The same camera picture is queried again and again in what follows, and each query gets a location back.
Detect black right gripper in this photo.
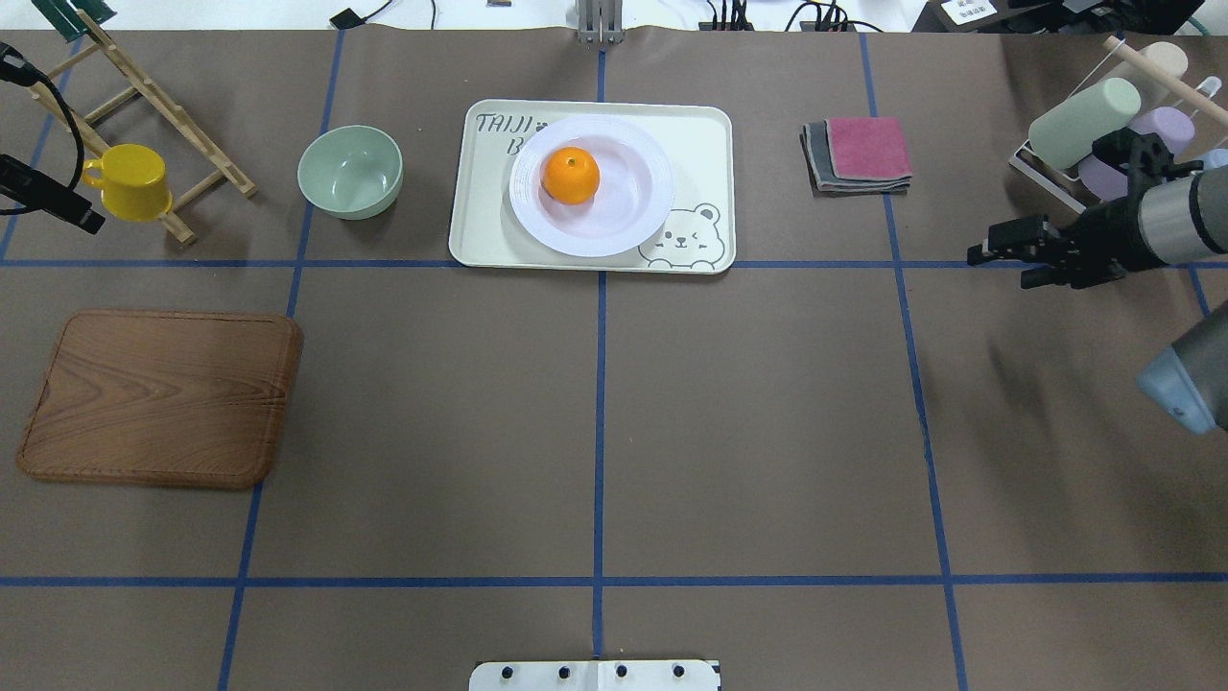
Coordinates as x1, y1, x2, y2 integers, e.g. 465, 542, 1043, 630
966, 194, 1164, 290

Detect white round plate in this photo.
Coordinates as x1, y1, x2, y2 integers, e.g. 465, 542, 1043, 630
508, 114, 675, 258

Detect orange fruit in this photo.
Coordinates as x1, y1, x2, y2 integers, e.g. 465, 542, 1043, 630
540, 146, 600, 205

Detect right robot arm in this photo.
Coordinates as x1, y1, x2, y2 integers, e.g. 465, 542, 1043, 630
966, 167, 1227, 436

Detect cream bear tray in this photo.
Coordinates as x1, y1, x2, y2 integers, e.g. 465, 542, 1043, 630
449, 98, 737, 274

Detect purple tumbler cup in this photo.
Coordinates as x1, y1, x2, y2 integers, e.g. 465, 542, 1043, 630
1077, 107, 1194, 203

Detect yellow mug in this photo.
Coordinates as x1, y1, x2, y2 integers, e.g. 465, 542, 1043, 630
81, 144, 173, 223

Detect green tumbler cup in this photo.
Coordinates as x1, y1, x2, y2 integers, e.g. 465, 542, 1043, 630
1027, 79, 1142, 171

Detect wooden drying rack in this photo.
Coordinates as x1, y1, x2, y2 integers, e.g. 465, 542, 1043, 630
2, 1, 257, 245

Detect blue tumbler cup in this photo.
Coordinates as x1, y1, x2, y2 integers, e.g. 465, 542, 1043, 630
1197, 149, 1228, 171

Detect pink folded cloth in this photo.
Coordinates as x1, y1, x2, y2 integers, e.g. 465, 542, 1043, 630
825, 117, 912, 182

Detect cream tumbler cup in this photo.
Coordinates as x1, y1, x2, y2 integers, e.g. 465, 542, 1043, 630
1140, 42, 1190, 79

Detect grey folded cloth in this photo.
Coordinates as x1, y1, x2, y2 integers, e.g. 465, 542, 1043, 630
801, 119, 912, 194

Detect wooden cutting board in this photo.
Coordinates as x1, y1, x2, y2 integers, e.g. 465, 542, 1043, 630
14, 309, 303, 488

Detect green bowl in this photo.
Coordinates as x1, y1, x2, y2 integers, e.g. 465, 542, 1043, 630
295, 124, 404, 220

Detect white wire cup rack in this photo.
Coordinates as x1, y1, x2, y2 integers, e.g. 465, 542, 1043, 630
1009, 34, 1226, 214

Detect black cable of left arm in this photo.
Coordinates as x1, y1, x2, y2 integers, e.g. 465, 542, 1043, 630
0, 43, 87, 216

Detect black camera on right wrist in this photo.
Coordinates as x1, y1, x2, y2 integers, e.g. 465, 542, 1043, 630
1092, 128, 1203, 196

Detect grey metal bracket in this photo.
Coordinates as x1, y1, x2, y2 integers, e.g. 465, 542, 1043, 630
575, 0, 626, 45

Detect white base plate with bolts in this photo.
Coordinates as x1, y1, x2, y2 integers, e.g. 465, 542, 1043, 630
468, 659, 722, 690

